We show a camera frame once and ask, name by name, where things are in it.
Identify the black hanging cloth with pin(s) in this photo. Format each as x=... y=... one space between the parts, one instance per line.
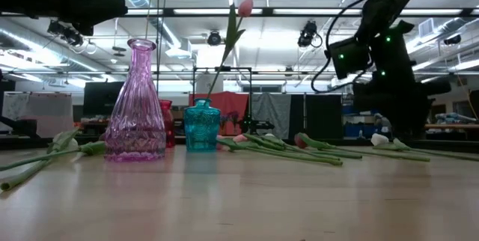
x=323 y=115

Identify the white artificial tulip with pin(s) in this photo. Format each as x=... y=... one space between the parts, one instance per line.
x=348 y=155
x=379 y=139
x=26 y=173

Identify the black ceiling camera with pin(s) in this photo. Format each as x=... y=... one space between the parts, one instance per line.
x=71 y=38
x=214 y=39
x=307 y=31

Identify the red glass vase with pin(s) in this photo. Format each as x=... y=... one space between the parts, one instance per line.
x=167 y=121

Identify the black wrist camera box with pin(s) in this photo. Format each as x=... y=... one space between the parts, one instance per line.
x=348 y=57

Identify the black background robot arm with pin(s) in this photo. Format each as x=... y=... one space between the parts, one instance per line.
x=258 y=125

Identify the purple glass vase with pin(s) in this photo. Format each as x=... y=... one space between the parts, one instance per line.
x=134 y=121

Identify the black metal frame stand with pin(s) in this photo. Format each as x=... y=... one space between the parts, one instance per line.
x=222 y=68

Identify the red hanging cloth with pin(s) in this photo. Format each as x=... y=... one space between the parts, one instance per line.
x=232 y=106

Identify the black monitor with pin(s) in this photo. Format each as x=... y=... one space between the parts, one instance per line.
x=103 y=99

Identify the white hanging cloth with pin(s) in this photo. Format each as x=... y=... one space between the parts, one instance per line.
x=45 y=113

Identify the grey hanging cloth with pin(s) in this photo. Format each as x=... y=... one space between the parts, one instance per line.
x=271 y=110

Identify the pink artificial tulip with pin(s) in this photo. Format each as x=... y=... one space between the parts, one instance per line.
x=245 y=7
x=232 y=144
x=262 y=141

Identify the teal glass vase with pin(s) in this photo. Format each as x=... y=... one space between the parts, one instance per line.
x=202 y=128

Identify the blue storage bin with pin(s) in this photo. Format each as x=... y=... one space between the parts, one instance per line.
x=353 y=130

